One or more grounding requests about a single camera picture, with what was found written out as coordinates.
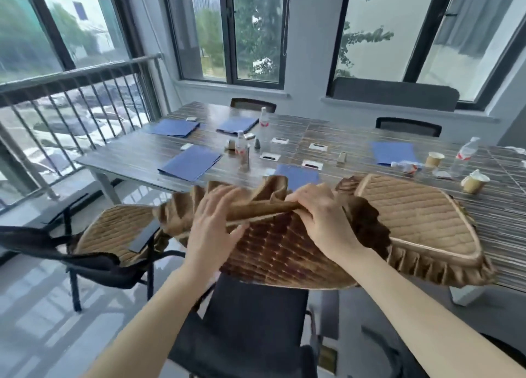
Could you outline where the blue folder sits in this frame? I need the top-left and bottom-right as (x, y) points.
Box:
(147, 118), (201, 139)
(369, 141), (419, 167)
(157, 144), (223, 183)
(272, 163), (322, 192)
(216, 116), (260, 136)

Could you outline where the person's left forearm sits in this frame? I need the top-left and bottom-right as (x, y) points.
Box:
(82, 265), (218, 378)

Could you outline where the steel railing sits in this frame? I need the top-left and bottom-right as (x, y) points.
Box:
(0, 52), (173, 214)

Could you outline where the person's right forearm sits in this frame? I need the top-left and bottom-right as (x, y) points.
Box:
(340, 246), (526, 378)

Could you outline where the person's left hand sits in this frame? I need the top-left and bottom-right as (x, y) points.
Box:
(180, 184), (250, 275)

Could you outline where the person's right hand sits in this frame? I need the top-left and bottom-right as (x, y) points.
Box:
(284, 183), (369, 267)

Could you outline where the striped wooden table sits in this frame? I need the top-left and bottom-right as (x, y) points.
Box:
(75, 101), (526, 308)

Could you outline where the tall glass window wall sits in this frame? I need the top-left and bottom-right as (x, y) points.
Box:
(0, 0), (163, 210)

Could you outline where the black framed window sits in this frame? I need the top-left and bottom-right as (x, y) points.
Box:
(161, 0), (291, 91)
(325, 0), (526, 112)

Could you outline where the dark grey panel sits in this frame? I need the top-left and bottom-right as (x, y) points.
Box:
(331, 76), (461, 113)

